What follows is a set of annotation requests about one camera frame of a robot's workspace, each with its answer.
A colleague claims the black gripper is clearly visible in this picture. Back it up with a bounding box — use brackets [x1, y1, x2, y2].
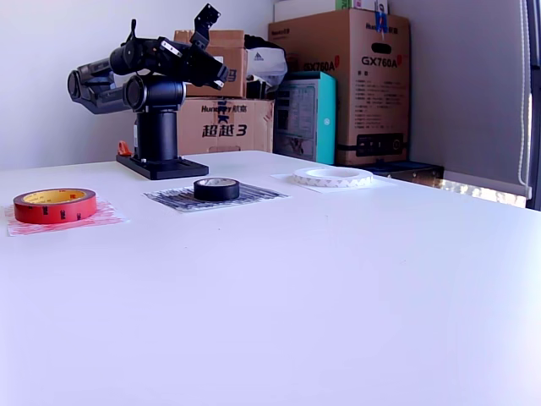
[156, 37, 232, 91]

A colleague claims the black tape roll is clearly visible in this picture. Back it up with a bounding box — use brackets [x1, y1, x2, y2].
[193, 177, 241, 202]

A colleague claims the white tape roll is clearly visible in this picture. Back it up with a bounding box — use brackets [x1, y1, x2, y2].
[292, 167, 374, 190]

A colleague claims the red tape roll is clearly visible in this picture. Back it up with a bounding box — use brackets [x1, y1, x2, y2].
[12, 188, 98, 225]

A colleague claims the small labelled cardboard box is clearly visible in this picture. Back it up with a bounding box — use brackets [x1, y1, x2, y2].
[172, 29, 249, 99]

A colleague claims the white adidas bag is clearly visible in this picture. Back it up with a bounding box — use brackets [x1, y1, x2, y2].
[243, 34, 289, 84]

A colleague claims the Huntkey printed cardboard box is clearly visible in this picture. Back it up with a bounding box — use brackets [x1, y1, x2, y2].
[176, 97, 276, 156]

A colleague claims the teal product box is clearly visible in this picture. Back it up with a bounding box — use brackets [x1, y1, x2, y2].
[273, 70, 338, 165]

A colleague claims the black scribbled paper sheet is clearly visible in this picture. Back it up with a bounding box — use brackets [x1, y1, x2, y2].
[142, 184, 292, 215]

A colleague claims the large GX760A cardboard box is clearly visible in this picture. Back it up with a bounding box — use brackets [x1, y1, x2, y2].
[268, 8, 411, 167]

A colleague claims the white printed carton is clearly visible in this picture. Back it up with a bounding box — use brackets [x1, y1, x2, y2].
[353, 0, 391, 14]

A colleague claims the red scribbled paper sheet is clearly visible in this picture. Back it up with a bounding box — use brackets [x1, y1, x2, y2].
[3, 200, 130, 238]

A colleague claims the plain white paper sheet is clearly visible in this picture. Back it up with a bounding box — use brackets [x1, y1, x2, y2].
[270, 171, 398, 195]

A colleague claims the black box with trim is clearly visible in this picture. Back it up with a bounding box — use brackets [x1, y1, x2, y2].
[350, 160, 445, 189]

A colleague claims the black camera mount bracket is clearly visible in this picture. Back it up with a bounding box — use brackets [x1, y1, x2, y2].
[189, 3, 223, 50]

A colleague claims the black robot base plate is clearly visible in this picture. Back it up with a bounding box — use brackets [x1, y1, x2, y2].
[116, 154, 210, 182]

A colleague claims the white bead blind cord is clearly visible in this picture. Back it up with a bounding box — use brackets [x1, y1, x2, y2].
[516, 0, 533, 198]

